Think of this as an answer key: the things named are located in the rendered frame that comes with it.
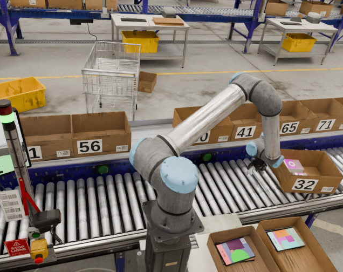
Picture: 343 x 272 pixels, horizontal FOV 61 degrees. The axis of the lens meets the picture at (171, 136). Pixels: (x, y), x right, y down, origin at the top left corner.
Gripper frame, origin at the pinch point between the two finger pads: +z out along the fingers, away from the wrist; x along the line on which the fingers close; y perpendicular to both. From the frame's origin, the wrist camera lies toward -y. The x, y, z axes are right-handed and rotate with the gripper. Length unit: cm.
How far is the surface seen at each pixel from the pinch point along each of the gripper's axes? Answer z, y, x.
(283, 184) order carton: 0.1, 14.6, 17.4
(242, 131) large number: -17.6, -28.6, 1.9
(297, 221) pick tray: -0.8, 45.8, 6.5
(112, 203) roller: 5, 4, -103
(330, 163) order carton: -9, 10, 58
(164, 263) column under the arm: -18, 63, -87
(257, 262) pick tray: 4, 63, -31
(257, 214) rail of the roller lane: 6.3, 31.1, -11.9
